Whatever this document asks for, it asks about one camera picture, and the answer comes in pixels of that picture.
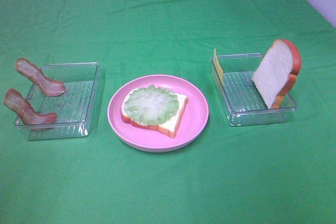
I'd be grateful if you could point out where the green lettuce leaf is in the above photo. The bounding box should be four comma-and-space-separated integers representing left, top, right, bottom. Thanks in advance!
123, 84, 180, 126

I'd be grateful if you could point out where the white toast bread slice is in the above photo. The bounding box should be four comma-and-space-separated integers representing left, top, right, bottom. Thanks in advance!
121, 88, 188, 138

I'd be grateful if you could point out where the bacon strip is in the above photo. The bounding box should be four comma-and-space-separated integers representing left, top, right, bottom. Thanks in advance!
15, 58, 65, 97
4, 88, 57, 125

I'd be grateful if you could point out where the pink round plate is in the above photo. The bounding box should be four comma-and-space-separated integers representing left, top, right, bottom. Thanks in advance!
107, 74, 209, 153

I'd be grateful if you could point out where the yellow cheese slice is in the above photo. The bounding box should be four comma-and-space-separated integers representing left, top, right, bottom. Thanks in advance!
213, 48, 224, 85

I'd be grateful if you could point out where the clear right plastic tray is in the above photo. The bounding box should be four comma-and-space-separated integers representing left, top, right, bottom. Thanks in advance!
211, 52, 296, 126

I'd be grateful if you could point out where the clear plastic tray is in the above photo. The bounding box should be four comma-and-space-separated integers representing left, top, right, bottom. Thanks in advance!
14, 62, 100, 141
211, 52, 296, 126

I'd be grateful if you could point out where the green tablecloth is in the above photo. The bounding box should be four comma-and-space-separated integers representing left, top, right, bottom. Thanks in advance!
1, 0, 335, 223

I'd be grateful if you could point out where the clear left plastic tray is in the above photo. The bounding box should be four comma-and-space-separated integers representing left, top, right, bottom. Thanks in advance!
14, 62, 100, 141

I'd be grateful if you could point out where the toast slice in right tray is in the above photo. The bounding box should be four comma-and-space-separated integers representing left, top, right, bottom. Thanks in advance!
252, 39, 301, 109

